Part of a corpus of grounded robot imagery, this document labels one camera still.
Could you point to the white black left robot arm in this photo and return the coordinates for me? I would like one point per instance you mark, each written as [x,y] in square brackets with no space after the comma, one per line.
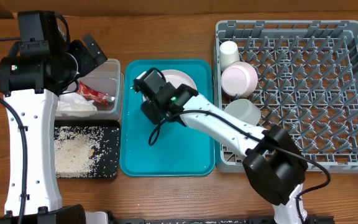
[41,65]

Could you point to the clear plastic waste bin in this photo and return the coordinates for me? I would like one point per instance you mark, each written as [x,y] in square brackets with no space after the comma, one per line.
[107,78]

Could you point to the small pink bowl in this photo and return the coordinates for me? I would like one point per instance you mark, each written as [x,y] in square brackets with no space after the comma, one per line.
[240,78]

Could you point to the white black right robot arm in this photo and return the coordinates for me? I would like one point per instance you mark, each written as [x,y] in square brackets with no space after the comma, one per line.
[271,159]

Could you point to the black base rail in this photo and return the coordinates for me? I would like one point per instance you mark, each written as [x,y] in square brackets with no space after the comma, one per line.
[250,220]

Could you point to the pale green cup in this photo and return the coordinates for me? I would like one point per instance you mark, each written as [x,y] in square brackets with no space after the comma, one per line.
[228,54]

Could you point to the red snack wrapper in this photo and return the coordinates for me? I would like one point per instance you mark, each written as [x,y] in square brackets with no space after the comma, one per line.
[96,96]

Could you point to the black food waste tray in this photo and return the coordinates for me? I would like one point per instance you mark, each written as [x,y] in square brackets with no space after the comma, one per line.
[104,155]

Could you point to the pale pink plate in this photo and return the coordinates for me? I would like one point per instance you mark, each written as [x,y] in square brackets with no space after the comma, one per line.
[176,78]

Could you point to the grey green bowl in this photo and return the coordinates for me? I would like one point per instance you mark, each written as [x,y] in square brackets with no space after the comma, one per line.
[244,110]

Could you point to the white napkin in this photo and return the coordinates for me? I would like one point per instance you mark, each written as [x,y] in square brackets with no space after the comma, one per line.
[75,102]

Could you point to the teal serving tray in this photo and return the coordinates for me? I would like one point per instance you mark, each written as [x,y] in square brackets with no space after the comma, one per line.
[179,150]

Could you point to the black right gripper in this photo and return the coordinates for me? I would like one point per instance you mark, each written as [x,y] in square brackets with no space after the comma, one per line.
[156,114]

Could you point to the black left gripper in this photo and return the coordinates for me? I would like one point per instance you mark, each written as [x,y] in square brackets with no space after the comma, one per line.
[89,63]

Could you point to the grey dishwasher rack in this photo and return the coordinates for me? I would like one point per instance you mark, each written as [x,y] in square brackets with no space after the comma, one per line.
[308,82]

